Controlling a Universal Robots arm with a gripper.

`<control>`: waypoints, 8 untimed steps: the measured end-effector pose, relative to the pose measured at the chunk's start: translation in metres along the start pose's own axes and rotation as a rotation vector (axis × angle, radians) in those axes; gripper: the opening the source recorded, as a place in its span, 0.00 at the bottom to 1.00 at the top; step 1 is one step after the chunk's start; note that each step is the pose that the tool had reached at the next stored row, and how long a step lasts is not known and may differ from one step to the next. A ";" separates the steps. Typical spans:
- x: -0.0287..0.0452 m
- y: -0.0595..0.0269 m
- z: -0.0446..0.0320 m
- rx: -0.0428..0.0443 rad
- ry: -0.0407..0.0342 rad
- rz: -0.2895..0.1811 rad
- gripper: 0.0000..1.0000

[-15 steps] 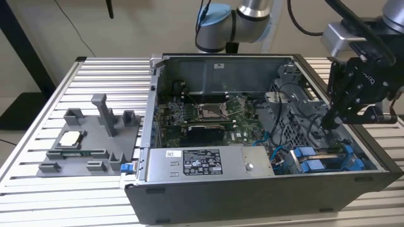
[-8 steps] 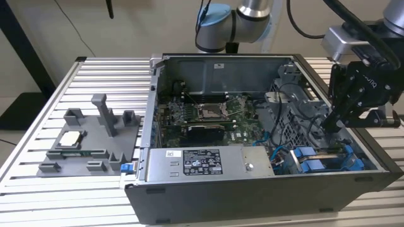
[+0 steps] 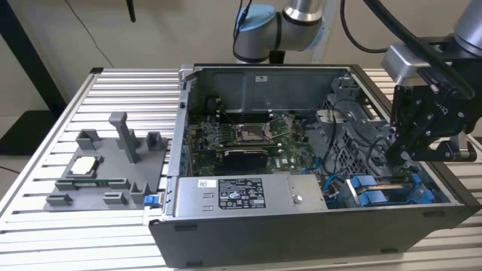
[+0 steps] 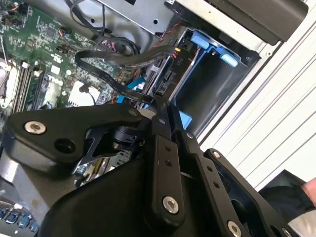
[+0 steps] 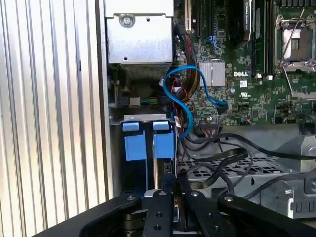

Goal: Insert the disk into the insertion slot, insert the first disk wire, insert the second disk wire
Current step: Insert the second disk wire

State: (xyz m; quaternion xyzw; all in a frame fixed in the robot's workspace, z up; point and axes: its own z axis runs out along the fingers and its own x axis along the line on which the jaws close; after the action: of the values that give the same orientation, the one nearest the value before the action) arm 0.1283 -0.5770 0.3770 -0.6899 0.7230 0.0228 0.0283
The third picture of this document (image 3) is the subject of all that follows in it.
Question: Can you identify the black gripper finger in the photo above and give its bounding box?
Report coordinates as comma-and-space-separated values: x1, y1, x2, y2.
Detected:
387, 84, 416, 167
398, 132, 478, 170

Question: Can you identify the black disk wire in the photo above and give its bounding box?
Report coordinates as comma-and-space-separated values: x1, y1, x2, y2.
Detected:
327, 97, 396, 173

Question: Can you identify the grey metal disk bay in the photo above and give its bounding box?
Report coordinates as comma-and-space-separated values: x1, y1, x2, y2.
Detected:
304, 93, 428, 181

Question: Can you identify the green motherboard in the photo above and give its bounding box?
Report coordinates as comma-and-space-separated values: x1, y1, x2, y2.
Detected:
187, 109, 325, 178

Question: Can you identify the metal socket cover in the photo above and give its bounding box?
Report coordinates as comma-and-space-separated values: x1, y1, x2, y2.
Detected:
268, 115, 297, 134

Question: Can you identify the silver chipset heatsink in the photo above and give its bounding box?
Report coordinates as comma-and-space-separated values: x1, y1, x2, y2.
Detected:
280, 156, 300, 170

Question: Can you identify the CPU socket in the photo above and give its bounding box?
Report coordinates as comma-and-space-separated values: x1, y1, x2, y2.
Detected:
235, 123, 275, 143

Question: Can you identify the black graphics card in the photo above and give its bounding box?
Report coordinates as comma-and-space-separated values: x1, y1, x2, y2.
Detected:
216, 145, 283, 170

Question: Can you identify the grey metal power supply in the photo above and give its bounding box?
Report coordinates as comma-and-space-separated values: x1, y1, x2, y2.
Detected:
173, 173, 327, 218

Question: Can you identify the metal locking lever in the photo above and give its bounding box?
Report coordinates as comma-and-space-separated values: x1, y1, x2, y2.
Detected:
220, 109, 243, 126

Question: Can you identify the black PC case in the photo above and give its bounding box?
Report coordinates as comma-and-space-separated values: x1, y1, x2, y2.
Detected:
144, 62, 482, 269

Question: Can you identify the grey parts rack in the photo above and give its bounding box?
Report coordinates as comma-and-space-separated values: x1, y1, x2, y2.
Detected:
44, 111, 171, 212

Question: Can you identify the black hanging rod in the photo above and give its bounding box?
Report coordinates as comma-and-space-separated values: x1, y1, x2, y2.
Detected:
124, 0, 137, 23

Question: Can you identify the silver CPU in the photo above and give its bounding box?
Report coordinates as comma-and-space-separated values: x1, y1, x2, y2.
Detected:
66, 155, 104, 176

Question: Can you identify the green RAM stick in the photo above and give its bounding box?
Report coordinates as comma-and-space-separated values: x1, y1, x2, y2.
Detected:
72, 180, 128, 188

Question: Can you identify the black stand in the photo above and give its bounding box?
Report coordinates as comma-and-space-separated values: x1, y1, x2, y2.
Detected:
0, 0, 70, 155

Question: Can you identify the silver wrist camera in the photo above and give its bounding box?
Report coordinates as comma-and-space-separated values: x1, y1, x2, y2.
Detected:
380, 43, 432, 84

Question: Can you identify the blue disk wire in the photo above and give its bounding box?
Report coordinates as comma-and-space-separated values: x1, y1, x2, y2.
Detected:
300, 165, 345, 200

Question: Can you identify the thin black cable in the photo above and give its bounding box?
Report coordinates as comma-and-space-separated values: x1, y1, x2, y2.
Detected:
340, 0, 388, 54

